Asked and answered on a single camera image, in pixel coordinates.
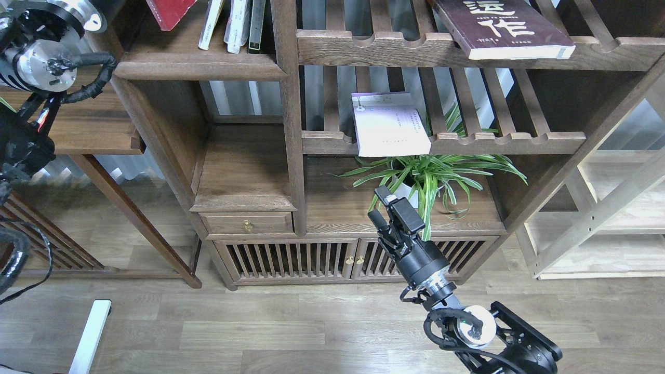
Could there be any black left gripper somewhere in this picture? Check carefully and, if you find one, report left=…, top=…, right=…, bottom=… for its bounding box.
left=31, top=1, right=109, bottom=35

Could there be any dark wooden bookshelf unit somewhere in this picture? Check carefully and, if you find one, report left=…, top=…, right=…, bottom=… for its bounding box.
left=90, top=1, right=663, bottom=290

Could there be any light wooden shelf frame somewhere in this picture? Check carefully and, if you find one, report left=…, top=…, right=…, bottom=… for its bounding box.
left=517, top=90, right=664, bottom=279

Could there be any white metal post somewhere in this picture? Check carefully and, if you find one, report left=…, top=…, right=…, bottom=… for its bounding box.
left=68, top=300, right=112, bottom=373

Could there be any green spider plant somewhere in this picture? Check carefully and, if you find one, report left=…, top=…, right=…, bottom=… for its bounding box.
left=335, top=104, right=529, bottom=245

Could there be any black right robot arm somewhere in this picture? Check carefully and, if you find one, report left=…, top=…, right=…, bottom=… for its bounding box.
left=368, top=185, right=563, bottom=373

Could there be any red paperback book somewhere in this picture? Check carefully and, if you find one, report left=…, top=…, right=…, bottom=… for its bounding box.
left=147, top=0, right=196, bottom=31

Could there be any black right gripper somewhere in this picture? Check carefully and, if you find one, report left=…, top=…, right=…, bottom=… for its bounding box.
left=367, top=185, right=449, bottom=291

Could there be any white plant pot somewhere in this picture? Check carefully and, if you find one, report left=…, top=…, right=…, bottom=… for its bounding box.
left=389, top=174, right=438, bottom=215

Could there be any dark slatted wooden rack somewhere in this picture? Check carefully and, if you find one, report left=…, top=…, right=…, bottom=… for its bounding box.
left=2, top=191, right=109, bottom=274

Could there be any dark maroon book chinese title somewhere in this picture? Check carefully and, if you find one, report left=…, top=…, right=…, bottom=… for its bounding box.
left=429, top=1, right=576, bottom=61

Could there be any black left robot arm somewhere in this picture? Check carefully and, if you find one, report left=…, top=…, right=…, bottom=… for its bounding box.
left=1, top=1, right=124, bottom=202

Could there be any white lavender paperback book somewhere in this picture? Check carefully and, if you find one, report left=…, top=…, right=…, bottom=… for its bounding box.
left=351, top=92, right=431, bottom=158

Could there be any cream spine upright book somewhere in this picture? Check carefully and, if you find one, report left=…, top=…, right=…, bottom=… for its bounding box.
left=198, top=0, right=225, bottom=50

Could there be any black spine upright book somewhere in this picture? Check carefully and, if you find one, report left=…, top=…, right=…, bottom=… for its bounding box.
left=247, top=0, right=266, bottom=54

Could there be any dark wooden side table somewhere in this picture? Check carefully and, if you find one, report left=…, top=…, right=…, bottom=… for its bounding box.
left=42, top=85, right=202, bottom=289

